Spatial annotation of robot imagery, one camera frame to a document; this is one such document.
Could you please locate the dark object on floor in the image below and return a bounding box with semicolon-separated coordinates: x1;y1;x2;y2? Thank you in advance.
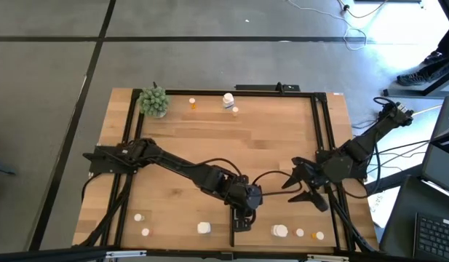
0;162;17;177

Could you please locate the black overhead frame bar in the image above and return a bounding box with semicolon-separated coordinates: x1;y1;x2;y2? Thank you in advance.
0;246;449;262

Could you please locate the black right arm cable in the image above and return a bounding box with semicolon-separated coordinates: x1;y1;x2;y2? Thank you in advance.
338;143;382;200

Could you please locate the white floor cable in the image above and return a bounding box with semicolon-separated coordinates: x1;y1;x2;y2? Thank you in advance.
286;0;367;51

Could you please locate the dark laptop screen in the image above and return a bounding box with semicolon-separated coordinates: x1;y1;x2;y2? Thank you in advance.
421;95;449;199

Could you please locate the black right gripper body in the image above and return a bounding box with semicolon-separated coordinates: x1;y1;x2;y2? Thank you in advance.
292;156;352;213

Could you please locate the yellow extension cord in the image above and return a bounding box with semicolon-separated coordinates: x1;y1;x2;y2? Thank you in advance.
413;104;443;116

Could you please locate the person's shoe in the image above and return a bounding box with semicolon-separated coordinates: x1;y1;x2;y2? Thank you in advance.
423;50;448;67
396;71;430;87

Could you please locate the black floor cable with plug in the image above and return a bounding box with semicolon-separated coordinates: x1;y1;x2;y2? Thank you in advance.
338;0;389;20

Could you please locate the white paper sheet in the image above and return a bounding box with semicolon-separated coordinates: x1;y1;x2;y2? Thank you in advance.
367;187;394;229

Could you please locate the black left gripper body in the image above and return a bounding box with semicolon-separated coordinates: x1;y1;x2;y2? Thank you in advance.
223;178;264;233

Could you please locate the black aluminium table frame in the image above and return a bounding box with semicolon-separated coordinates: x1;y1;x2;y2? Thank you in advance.
78;88;378;255

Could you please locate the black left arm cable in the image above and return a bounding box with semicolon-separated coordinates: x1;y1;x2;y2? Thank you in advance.
189;157;303;197

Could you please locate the black cable bundle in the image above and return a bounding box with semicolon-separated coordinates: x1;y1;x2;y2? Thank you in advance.
327;180;378;254
78;173;135;249

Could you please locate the dark grey laptop with keyboard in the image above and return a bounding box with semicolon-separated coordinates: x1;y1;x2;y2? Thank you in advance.
378;174;449;262

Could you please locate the black mounting bar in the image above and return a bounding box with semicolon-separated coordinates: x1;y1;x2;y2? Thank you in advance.
234;82;301;93

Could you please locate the green succulent in patterned pot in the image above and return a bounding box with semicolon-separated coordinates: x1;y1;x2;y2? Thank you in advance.
138;86;171;119

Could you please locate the black desk foot bar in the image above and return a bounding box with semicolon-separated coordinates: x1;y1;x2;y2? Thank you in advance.
383;67;449;98

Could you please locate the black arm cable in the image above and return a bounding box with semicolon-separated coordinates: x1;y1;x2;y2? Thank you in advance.
189;157;303;197
338;143;382;200

